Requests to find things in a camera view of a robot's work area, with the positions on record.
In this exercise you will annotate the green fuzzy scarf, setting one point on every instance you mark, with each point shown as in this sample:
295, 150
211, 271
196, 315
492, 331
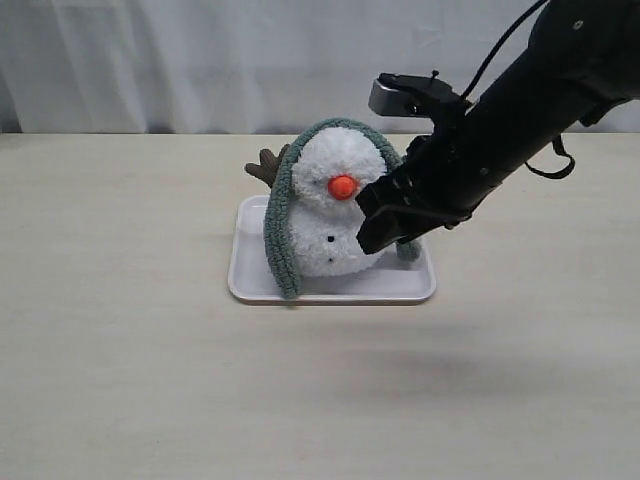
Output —
280, 220

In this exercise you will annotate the white curtain backdrop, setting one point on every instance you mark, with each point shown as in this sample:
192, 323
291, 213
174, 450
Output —
232, 66

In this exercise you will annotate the white rectangular tray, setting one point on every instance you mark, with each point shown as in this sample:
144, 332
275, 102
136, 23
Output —
390, 281

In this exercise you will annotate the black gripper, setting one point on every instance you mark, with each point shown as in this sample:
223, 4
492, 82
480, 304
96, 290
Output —
445, 177

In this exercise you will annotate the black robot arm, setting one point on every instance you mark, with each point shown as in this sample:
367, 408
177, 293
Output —
581, 61

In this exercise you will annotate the white plush snowman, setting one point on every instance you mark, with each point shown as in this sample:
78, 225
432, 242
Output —
330, 215

